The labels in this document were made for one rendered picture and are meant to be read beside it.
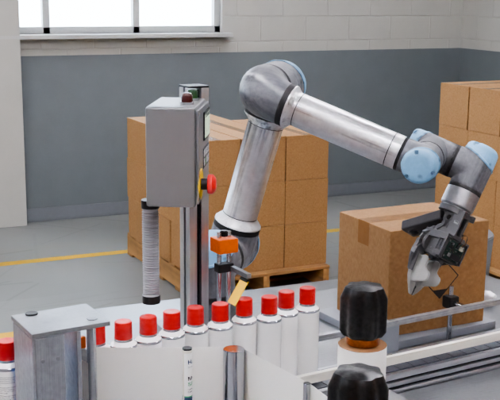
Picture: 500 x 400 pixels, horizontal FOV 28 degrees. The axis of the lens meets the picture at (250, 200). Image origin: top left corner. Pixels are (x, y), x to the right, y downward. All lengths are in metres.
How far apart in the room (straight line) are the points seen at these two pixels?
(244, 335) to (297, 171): 3.58
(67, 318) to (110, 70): 5.76
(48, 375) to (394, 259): 1.06
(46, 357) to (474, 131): 4.46
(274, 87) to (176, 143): 0.38
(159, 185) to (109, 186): 5.64
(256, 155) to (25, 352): 0.87
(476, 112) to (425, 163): 3.76
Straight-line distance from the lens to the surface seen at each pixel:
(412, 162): 2.09
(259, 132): 2.32
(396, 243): 2.44
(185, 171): 1.87
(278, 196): 5.51
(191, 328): 1.94
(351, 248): 2.59
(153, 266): 1.97
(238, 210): 2.38
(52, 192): 7.42
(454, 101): 6.00
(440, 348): 2.28
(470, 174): 2.23
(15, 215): 7.29
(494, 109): 5.73
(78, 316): 1.73
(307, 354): 2.10
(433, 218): 2.24
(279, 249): 5.58
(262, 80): 2.19
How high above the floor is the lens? 1.69
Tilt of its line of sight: 12 degrees down
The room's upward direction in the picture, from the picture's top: 1 degrees clockwise
